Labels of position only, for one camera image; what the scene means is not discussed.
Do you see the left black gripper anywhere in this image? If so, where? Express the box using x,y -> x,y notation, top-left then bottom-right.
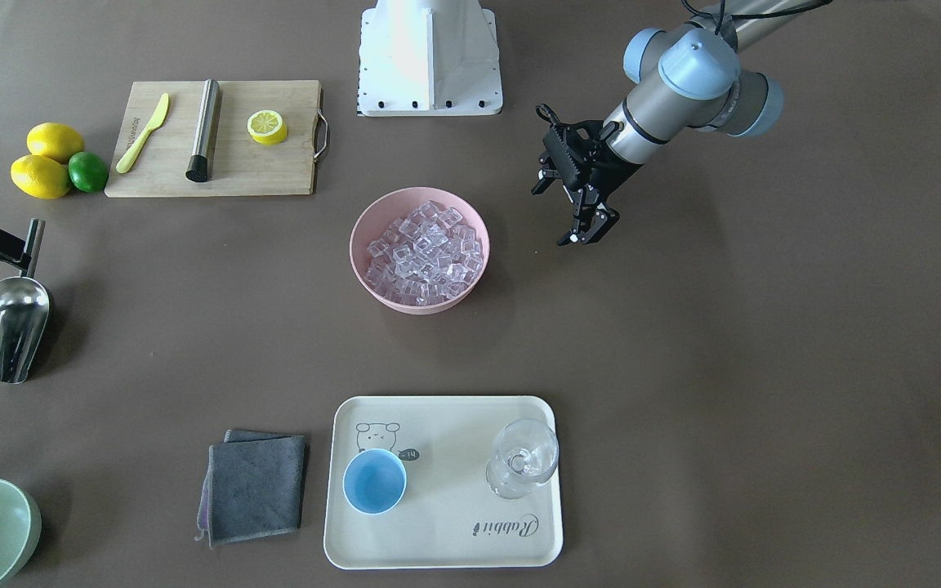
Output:
531,120 -> 641,247

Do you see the metal ice scoop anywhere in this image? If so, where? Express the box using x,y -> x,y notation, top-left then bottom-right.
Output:
0,219 -> 51,384

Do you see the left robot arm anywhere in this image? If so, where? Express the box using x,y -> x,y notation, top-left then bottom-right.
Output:
533,1 -> 823,246

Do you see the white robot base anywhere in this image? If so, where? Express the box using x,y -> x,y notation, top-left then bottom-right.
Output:
356,1 -> 504,117

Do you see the pile of ice cubes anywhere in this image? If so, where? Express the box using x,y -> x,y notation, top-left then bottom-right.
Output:
363,201 -> 485,306

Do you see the blue cup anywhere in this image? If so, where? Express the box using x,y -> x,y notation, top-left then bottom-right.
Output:
342,449 -> 408,516

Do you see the lower whole lemon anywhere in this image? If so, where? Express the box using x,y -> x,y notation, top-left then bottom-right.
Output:
10,155 -> 72,198

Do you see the whole lemon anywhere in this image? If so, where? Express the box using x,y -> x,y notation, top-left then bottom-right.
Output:
25,122 -> 85,165
10,155 -> 72,198

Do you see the green lime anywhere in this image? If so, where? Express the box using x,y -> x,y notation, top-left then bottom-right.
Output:
66,150 -> 109,193

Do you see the upper whole lemon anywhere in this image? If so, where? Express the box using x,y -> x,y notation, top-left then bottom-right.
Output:
25,122 -> 85,165

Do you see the pink bowl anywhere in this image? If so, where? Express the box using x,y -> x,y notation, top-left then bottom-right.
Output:
350,187 -> 492,315

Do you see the yellow plastic knife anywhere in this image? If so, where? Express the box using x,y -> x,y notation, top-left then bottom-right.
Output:
115,93 -> 171,174

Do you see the steel muddler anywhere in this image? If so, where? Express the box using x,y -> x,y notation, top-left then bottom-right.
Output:
185,79 -> 220,183

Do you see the bamboo cutting board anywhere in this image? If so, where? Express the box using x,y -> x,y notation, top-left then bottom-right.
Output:
105,79 -> 322,198

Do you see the clear wine glass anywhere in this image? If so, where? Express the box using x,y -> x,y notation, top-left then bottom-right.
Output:
485,418 -> 560,500

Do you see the lemon half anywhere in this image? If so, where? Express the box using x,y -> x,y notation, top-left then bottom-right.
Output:
246,110 -> 288,145

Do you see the cream serving tray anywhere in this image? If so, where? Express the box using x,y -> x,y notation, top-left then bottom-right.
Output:
323,395 -> 564,570

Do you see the grey folded cloth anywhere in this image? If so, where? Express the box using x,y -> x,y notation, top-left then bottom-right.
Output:
195,429 -> 309,548

